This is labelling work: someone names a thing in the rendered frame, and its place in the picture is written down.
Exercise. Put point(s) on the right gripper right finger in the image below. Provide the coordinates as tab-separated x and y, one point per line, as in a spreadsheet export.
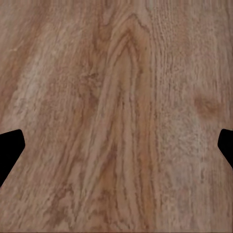
225	144

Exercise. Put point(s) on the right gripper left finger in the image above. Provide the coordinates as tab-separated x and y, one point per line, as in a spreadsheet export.
12	145

